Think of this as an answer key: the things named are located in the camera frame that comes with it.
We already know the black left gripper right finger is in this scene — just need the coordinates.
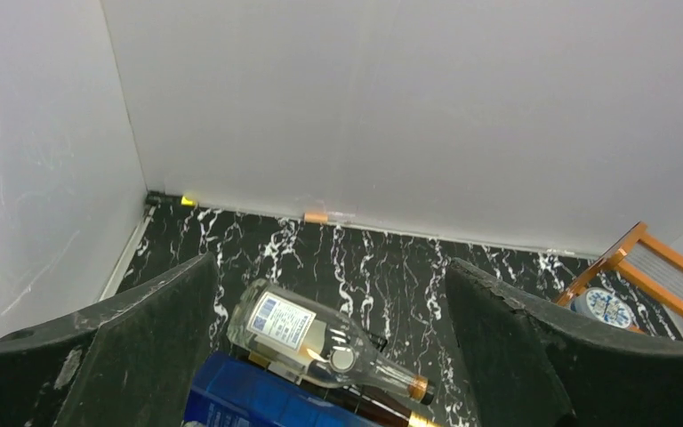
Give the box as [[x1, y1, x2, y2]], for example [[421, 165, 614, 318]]
[[445, 259, 683, 426]]

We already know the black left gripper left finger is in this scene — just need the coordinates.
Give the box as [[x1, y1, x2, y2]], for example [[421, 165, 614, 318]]
[[0, 254, 218, 426]]

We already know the blue square glass bottle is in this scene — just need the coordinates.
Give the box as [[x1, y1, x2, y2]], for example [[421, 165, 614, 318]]
[[182, 351, 374, 427]]

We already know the clear round glass bottle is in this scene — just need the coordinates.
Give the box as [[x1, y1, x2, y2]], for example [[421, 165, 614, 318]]
[[227, 278, 435, 405]]

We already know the brown bottle with gold cap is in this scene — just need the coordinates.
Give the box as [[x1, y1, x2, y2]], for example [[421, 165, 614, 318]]
[[316, 386, 438, 427]]

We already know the orange framed glass shelf rack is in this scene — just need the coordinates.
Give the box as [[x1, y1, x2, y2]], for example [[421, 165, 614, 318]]
[[555, 222, 683, 318]]

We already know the blue white round tin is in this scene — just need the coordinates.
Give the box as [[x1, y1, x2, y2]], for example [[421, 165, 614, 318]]
[[569, 287, 635, 329]]

